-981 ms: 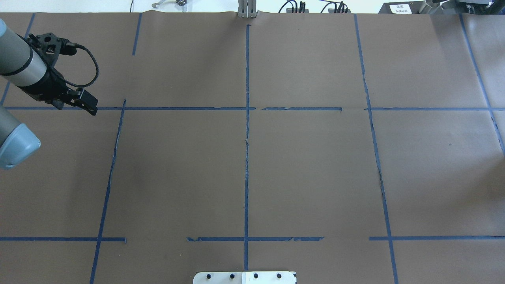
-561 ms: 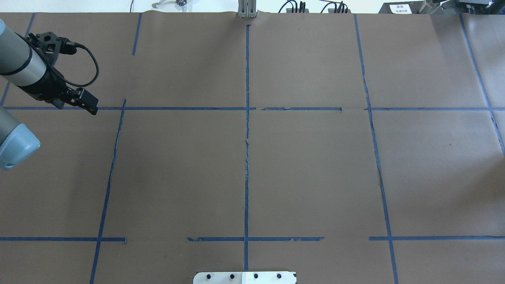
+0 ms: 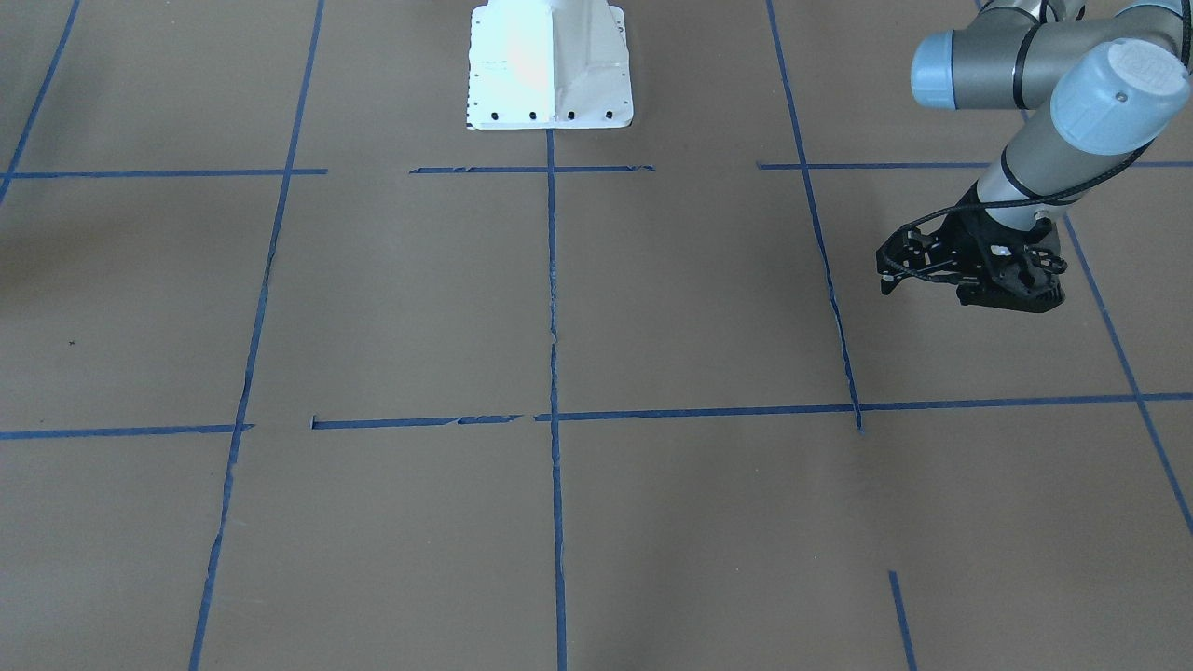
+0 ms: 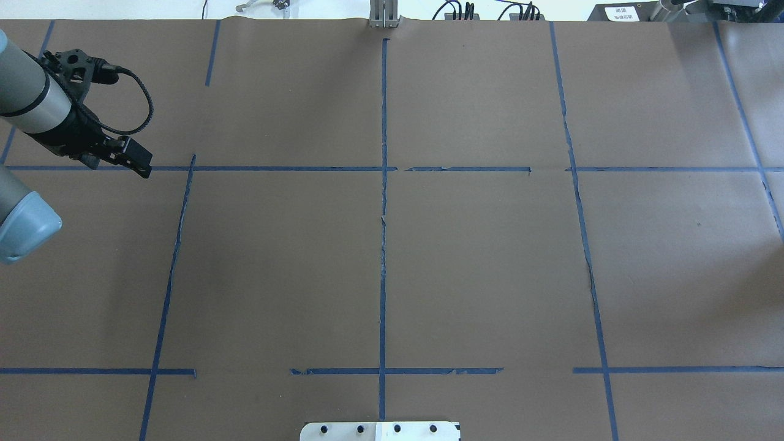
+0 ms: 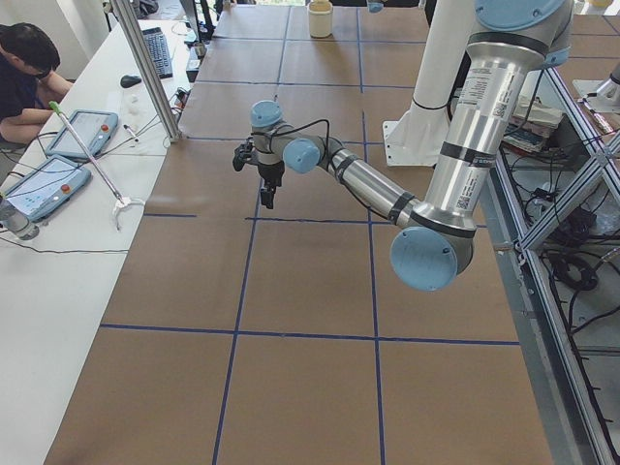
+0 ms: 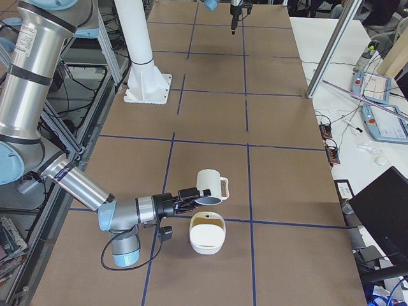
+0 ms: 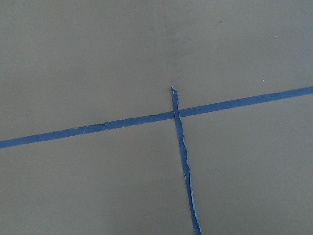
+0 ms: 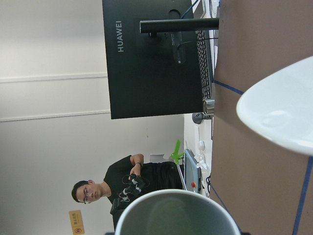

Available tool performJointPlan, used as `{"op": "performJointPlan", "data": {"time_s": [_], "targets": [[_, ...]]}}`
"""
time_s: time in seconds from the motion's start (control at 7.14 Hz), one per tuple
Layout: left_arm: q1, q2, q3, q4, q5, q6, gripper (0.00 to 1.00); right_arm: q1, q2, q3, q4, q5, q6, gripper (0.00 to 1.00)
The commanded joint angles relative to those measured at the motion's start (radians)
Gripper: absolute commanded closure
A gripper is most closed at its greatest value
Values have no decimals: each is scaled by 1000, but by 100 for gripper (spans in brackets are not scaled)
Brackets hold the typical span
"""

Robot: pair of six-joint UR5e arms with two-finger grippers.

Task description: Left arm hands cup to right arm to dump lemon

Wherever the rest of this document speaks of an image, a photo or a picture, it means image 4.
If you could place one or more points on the aluminium frame post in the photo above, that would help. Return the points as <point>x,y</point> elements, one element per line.
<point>384,14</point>

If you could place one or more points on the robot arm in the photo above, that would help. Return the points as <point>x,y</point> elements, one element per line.
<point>44,106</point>

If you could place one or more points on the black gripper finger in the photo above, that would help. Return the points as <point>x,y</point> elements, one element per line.
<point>130,153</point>
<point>144,172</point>

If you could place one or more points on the long metal grabber stick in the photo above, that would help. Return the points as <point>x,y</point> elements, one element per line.
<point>276,6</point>

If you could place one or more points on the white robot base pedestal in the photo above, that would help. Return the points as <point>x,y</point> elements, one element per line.
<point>382,430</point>

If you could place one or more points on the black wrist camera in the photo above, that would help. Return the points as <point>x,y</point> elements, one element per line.
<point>75,66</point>

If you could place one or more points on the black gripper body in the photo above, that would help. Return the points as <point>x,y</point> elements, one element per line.
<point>78,131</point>

